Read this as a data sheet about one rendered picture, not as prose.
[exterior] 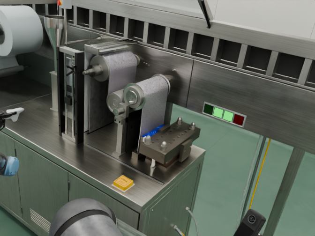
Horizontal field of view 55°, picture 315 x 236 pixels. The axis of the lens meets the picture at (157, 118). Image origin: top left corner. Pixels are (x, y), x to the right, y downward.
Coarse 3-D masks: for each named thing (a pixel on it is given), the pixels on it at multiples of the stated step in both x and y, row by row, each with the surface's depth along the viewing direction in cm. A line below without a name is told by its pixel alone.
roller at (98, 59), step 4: (92, 60) 169; (96, 60) 167; (100, 60) 166; (104, 60) 164; (92, 64) 170; (100, 64) 166; (104, 64) 165; (104, 68) 166; (108, 68) 164; (104, 72) 167; (108, 72) 165; (96, 76) 171; (100, 76) 169; (104, 76) 168; (108, 76) 167; (100, 80) 170; (104, 80) 169
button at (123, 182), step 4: (124, 176) 152; (116, 180) 148; (120, 180) 148; (124, 180) 149; (128, 180) 149; (132, 180) 149; (116, 184) 147; (120, 184) 146; (124, 184) 146; (128, 184) 147; (132, 184) 150; (120, 188) 146; (124, 188) 144
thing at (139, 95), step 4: (128, 88) 158; (132, 88) 157; (136, 88) 156; (124, 92) 161; (136, 92) 156; (140, 92) 156; (124, 96) 162; (140, 96) 156; (124, 100) 163; (140, 100) 156; (128, 104) 162; (136, 104) 159; (140, 104) 159
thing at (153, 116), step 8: (152, 104) 167; (160, 104) 174; (144, 112) 162; (152, 112) 170; (160, 112) 177; (144, 120) 165; (152, 120) 173; (160, 120) 181; (144, 128) 168; (152, 128) 176
